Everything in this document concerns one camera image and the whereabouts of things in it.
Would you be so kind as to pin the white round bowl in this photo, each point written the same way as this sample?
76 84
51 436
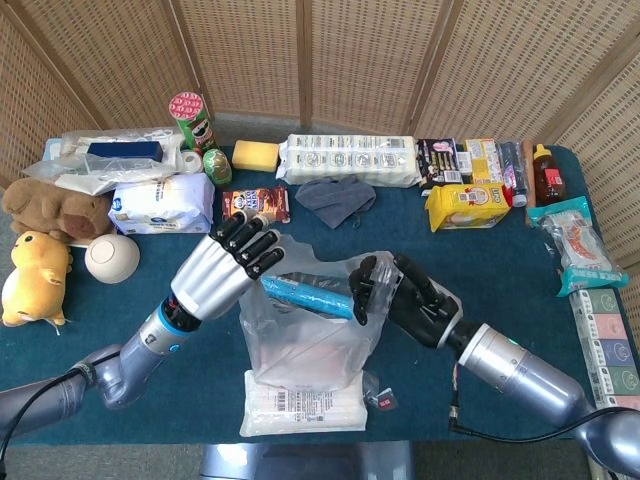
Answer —
112 260

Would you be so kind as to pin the green Pringles can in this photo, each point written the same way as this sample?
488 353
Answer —
197 130

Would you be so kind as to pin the multicoloured box strip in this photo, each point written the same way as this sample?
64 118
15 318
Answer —
607 350

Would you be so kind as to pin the small clear red-label packet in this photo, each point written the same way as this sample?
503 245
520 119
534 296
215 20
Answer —
384 399

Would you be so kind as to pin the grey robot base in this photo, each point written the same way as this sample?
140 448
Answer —
305 462

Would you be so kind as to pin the wicker folding screen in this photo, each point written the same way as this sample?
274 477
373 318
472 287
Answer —
250 50

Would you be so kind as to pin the brown cookie box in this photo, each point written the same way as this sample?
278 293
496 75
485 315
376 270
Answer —
265 200

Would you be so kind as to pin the yellow sponge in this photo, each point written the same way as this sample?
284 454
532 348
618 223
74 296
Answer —
255 156

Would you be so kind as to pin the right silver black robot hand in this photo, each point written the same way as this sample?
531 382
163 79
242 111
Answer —
425 310

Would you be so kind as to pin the green egg-shaped toy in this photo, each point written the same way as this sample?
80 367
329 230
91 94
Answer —
217 167

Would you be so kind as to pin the white flat barcode package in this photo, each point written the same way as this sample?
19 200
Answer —
300 415

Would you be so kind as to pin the long white tissue multipack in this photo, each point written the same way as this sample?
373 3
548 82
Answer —
350 160

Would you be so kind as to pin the blue table cover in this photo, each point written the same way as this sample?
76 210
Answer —
475 260

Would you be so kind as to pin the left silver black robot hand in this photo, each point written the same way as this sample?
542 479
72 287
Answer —
210 275

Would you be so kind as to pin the dark purple tube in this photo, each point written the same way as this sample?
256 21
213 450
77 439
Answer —
512 170

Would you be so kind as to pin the white tape roll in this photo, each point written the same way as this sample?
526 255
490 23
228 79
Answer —
191 161

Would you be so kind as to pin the yellow orange box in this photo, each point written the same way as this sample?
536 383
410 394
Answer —
484 160

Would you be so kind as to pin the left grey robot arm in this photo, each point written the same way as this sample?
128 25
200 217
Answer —
145 345

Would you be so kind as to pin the brown wooden stick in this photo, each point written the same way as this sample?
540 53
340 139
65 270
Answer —
528 165

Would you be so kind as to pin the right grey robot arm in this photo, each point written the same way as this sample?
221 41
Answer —
525 375

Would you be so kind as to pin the yellow snack package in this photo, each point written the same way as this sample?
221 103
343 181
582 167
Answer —
465 207

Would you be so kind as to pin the teal rice cracker pack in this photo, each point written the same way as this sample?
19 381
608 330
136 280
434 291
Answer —
580 245

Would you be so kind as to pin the small white barcode box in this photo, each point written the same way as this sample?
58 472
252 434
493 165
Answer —
465 164

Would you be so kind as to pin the grey cloth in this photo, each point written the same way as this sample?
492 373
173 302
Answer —
335 200

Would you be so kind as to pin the white blue soft pack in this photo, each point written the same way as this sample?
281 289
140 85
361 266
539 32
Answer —
160 202

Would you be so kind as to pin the black pink snack box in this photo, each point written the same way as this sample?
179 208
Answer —
437 162

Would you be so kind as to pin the blue tube package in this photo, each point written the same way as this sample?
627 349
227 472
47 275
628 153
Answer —
310 297

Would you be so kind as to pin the clear bag with blue box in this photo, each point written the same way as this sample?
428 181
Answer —
100 172

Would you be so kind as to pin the brown honey bottle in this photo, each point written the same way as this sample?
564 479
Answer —
549 177

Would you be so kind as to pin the dark blue box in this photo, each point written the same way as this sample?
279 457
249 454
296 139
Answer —
125 150

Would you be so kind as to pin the clear plastic shopping bag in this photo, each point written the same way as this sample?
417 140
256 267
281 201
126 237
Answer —
300 345

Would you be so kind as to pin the brown capybara plush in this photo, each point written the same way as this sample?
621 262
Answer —
50 210

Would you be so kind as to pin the yellow plush toy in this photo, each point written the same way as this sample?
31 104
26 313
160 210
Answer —
35 275

